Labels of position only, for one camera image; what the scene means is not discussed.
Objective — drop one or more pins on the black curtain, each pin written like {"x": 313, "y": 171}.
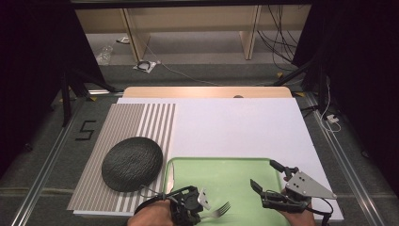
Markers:
{"x": 360, "y": 78}
{"x": 31, "y": 62}

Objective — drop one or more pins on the small flat packet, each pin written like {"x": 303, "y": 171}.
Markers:
{"x": 123, "y": 40}

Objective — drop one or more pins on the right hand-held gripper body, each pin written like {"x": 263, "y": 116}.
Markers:
{"x": 301, "y": 185}

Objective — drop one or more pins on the silver fork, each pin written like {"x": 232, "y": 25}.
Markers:
{"x": 219, "y": 210}

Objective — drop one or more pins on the person's left hand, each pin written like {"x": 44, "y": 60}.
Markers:
{"x": 152, "y": 215}

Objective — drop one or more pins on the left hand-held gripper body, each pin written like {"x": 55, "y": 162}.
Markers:
{"x": 185, "y": 204}

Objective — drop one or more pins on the light wooden shelf unit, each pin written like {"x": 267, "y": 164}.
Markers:
{"x": 194, "y": 19}

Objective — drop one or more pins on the black metal stand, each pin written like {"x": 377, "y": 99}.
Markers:
{"x": 301, "y": 72}
{"x": 67, "y": 94}

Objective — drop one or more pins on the clear crumpled plastic bag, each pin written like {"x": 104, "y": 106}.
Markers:
{"x": 105, "y": 55}

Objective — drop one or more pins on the white power adapter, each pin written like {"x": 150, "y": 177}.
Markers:
{"x": 332, "y": 118}

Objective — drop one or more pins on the green plastic tray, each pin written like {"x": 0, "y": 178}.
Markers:
{"x": 226, "y": 179}

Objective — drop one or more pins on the person's right hand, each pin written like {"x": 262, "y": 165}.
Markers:
{"x": 298, "y": 219}

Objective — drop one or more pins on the white foam board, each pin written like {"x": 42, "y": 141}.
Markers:
{"x": 238, "y": 125}

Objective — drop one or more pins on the grey white striped placemat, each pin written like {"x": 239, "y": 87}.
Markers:
{"x": 125, "y": 119}

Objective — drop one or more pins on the black textured round plate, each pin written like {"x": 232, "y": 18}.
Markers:
{"x": 131, "y": 164}

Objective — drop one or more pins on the aluminium floor rail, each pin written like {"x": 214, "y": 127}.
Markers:
{"x": 47, "y": 163}
{"x": 345, "y": 163}

